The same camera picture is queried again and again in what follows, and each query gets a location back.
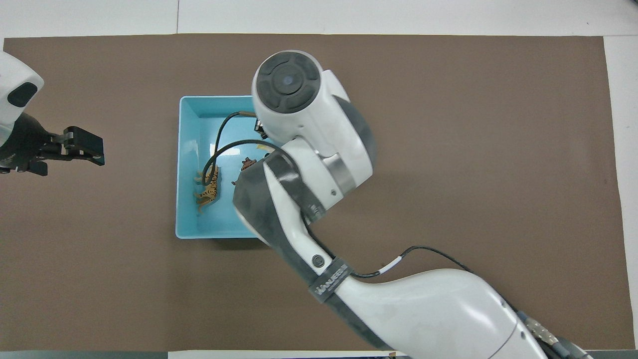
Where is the brown table mat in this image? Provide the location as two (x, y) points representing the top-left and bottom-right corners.
(0, 34), (636, 352)

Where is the black velcro cable strap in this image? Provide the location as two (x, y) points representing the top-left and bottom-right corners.
(263, 155), (327, 225)
(308, 258), (353, 303)

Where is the orange striped tiger toy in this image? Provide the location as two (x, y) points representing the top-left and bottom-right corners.
(194, 167), (221, 212)

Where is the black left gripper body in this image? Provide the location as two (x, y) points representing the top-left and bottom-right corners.
(0, 114), (64, 176)

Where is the light blue storage box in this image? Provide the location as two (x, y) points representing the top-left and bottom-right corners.
(175, 95), (266, 239)

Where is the brown lion toy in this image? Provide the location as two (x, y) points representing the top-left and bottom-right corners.
(232, 157), (258, 186)

